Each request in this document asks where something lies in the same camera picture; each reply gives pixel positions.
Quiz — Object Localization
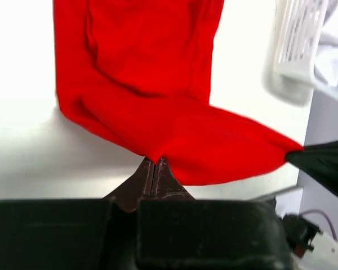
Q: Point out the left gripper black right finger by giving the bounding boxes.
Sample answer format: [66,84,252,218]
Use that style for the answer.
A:
[135,159,293,269]

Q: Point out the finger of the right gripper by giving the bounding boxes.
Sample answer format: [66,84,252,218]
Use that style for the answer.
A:
[284,141,338,197]

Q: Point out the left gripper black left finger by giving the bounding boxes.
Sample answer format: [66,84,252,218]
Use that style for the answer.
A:
[0,159,154,269]

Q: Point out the red t shirt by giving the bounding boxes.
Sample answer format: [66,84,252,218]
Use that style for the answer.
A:
[53,1,303,186]

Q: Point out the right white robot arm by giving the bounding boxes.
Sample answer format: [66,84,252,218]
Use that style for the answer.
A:
[282,141,338,269]

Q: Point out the white t shirt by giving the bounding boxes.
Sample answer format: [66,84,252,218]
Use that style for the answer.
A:
[314,1,338,99]

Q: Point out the white plastic basket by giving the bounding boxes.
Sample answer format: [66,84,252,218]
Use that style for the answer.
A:
[264,1,338,106]

